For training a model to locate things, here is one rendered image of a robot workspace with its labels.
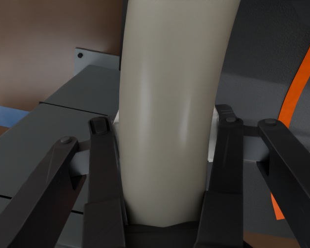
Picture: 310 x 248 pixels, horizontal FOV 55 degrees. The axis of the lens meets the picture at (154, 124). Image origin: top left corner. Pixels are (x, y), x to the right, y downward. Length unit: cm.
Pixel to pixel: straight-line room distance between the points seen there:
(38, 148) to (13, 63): 72
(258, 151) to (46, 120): 61
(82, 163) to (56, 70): 107
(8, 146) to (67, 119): 16
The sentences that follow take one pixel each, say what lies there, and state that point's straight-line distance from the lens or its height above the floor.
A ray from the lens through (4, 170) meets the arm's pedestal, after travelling 57.
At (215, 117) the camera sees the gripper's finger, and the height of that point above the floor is 92.
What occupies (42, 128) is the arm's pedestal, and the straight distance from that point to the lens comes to 69.
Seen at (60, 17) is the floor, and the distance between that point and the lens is 117.
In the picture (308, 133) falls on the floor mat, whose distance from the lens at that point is 126.
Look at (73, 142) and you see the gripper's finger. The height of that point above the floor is 94.
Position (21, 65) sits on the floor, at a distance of 128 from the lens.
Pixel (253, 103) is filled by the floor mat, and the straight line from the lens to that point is 116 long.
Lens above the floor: 107
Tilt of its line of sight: 64 degrees down
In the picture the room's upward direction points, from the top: 165 degrees counter-clockwise
